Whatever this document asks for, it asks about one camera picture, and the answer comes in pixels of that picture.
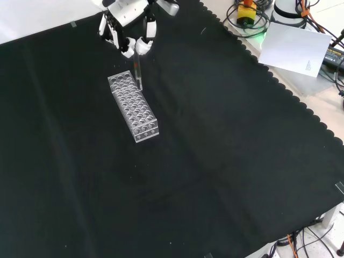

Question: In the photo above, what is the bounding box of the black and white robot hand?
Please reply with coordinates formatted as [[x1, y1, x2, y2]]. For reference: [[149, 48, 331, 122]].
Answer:
[[92, 0, 158, 59]]

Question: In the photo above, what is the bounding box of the clear glass test tube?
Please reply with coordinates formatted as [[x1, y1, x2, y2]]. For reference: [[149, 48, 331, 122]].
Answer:
[[133, 52, 144, 91]]

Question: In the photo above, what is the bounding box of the clear plastic test tube rack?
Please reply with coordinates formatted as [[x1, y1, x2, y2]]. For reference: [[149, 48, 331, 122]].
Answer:
[[107, 70, 160, 144]]

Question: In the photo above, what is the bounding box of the yellow stop button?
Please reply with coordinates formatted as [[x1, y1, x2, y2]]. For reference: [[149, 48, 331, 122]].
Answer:
[[237, 0, 257, 27]]

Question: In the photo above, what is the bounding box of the black bench cloth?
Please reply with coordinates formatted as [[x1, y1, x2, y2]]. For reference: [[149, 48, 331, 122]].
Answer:
[[0, 0, 344, 258]]

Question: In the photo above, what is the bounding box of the black power adapter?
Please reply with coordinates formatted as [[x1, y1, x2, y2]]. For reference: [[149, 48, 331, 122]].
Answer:
[[321, 44, 344, 72]]

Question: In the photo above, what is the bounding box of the white table leg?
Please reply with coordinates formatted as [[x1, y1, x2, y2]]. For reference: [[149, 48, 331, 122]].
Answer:
[[321, 205, 337, 230]]

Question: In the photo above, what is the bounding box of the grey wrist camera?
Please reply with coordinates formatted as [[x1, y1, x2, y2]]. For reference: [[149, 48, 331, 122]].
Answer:
[[157, 0, 180, 16]]

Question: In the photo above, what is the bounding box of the black looped cable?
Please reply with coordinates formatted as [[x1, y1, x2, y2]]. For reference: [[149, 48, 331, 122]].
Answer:
[[225, 0, 271, 38]]

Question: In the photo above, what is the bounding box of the orange floor cable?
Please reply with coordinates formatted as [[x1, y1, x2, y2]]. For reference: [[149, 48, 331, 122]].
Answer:
[[286, 233, 298, 258]]

